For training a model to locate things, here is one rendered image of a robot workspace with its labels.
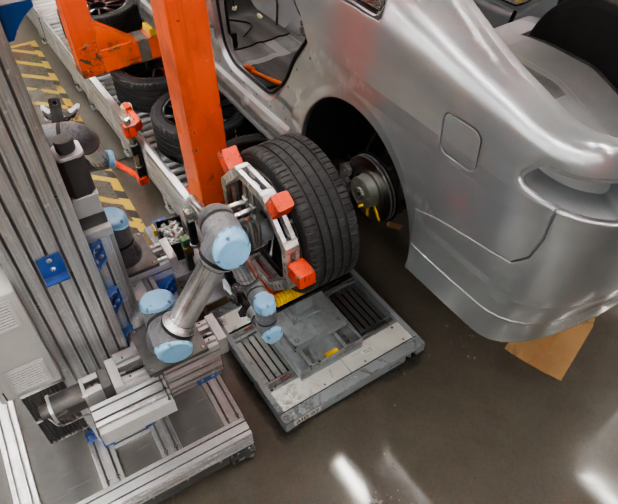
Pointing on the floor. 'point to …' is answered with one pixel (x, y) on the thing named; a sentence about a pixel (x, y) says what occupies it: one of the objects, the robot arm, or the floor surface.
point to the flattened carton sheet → (552, 349)
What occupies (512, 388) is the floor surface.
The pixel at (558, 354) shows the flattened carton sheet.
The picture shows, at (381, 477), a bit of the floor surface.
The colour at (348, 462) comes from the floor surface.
